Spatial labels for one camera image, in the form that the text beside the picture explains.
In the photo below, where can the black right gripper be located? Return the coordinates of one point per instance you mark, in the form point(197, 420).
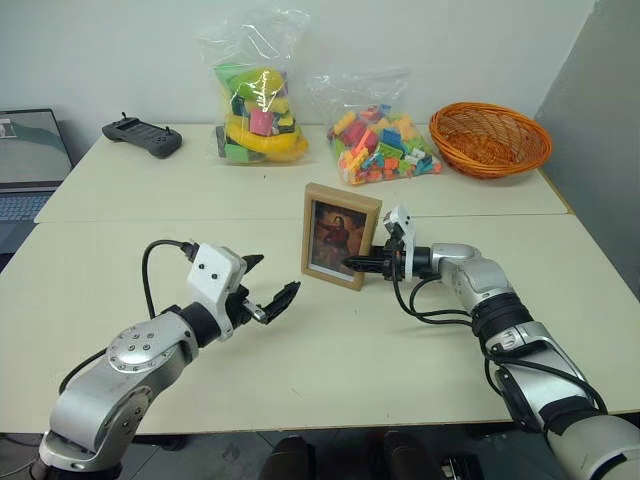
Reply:
point(391, 262)

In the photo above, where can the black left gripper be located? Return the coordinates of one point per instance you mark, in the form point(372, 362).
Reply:
point(240, 307)

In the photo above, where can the wooden picture frame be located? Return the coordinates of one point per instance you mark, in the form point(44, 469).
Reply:
point(336, 235)

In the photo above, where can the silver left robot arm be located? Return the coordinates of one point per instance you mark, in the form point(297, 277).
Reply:
point(130, 360)

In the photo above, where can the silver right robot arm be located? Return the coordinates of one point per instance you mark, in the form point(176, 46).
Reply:
point(530, 350)

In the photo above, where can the plastic bag of small bricks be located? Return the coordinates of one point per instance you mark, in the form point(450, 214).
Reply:
point(380, 145)

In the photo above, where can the plastic bag of foam blocks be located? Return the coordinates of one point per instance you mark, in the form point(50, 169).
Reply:
point(260, 120)

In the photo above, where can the orange wicker basket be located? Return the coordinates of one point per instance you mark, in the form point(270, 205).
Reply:
point(490, 140)

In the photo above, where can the dark rounded shape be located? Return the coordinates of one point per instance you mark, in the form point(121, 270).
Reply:
point(290, 457)
point(397, 455)

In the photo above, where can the black handheld controller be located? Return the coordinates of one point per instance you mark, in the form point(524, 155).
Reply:
point(142, 135)

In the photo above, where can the grey laptop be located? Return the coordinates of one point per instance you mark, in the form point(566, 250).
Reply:
point(27, 165)

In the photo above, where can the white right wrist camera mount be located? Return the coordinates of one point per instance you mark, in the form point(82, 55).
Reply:
point(407, 235)

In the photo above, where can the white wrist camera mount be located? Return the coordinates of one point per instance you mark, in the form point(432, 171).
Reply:
point(212, 270)
point(407, 235)

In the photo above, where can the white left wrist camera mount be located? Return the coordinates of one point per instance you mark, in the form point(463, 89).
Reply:
point(212, 270)

